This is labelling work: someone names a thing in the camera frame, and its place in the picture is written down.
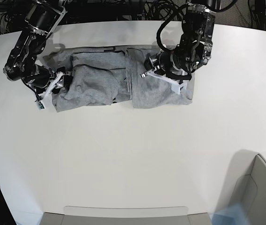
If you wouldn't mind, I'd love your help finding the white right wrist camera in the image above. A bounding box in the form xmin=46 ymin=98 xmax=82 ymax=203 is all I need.
xmin=36 ymin=72 xmax=65 ymax=110

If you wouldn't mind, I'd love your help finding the grey plastic bin bottom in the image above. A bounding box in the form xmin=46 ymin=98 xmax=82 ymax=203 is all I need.
xmin=40 ymin=206 xmax=212 ymax=225

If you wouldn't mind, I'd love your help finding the grey plastic bin right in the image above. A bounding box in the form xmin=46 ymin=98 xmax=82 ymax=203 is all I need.
xmin=229 ymin=154 xmax=266 ymax=225

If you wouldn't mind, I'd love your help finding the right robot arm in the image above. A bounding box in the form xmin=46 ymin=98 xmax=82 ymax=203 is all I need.
xmin=3 ymin=0 xmax=71 ymax=96

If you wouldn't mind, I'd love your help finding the grey plastic bin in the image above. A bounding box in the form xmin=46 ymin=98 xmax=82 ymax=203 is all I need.
xmin=229 ymin=154 xmax=266 ymax=225
xmin=40 ymin=206 xmax=212 ymax=225

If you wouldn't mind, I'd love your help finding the black cable bundle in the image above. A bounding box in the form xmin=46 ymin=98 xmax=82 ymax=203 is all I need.
xmin=114 ymin=0 xmax=190 ymax=22

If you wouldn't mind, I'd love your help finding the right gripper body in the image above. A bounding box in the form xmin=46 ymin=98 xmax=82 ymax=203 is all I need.
xmin=27 ymin=65 xmax=71 ymax=94

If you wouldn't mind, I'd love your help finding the grey T-shirt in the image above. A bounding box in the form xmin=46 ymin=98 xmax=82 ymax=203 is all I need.
xmin=44 ymin=45 xmax=194 ymax=112

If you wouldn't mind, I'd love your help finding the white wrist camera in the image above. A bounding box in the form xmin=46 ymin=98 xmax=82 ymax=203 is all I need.
xmin=36 ymin=72 xmax=65 ymax=110
xmin=140 ymin=70 xmax=188 ymax=95

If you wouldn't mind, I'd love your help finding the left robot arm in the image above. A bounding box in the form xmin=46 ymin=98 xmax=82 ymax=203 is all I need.
xmin=140 ymin=0 xmax=216 ymax=82

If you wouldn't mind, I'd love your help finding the blue translucent object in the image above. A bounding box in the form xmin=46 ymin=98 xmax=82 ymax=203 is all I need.
xmin=210 ymin=203 xmax=249 ymax=225

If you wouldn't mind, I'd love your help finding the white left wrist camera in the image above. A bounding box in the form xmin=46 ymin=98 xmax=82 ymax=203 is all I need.
xmin=140 ymin=70 xmax=188 ymax=95

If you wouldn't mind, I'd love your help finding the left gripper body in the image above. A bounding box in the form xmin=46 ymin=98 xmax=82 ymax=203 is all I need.
xmin=140 ymin=52 xmax=177 ymax=79

